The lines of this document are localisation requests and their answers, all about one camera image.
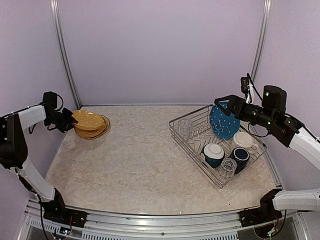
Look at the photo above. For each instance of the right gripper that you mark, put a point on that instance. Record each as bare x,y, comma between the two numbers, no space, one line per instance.
234,101

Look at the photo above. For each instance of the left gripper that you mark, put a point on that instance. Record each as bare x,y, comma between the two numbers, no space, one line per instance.
69,124

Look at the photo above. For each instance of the yellow dotted plate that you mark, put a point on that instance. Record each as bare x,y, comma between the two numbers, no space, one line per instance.
81,132
87,120

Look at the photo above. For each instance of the blue dotted plate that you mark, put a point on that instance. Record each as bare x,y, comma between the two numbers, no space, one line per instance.
223,126

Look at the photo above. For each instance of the cream bird pattern plate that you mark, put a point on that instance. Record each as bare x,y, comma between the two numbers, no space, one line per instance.
99,132

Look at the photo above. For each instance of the clear glass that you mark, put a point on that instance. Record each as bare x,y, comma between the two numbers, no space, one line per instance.
185,128
227,168

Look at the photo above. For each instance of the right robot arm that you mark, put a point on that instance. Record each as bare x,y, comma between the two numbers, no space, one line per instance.
291,133

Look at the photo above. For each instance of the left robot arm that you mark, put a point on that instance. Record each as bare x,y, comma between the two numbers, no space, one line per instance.
14,154

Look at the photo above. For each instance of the white mug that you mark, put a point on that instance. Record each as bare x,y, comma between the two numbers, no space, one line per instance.
244,140

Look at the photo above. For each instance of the teal white bowl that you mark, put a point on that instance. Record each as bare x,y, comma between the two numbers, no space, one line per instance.
214,154

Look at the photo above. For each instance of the dark blue mug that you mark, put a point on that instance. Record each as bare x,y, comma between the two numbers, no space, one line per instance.
241,157

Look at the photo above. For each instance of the clear glass front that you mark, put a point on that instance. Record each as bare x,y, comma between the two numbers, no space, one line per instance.
227,168

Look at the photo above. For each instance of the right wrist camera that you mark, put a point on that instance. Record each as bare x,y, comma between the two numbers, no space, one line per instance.
247,88

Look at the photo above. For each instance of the wire dish rack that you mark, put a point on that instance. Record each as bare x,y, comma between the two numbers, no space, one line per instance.
202,134

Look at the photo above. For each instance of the right aluminium frame post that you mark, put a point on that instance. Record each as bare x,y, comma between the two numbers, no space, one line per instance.
261,38

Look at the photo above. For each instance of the aluminium frame post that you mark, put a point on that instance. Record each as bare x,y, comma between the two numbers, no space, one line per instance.
261,38
54,5

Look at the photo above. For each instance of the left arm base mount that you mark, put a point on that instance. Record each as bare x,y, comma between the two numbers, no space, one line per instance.
66,216

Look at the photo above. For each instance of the left aluminium frame post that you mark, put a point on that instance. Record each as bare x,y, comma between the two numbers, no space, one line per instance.
54,5

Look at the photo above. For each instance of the front aluminium rail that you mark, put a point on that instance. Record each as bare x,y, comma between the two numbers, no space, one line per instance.
104,225

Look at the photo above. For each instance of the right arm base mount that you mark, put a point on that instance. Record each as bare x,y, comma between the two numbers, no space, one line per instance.
255,216

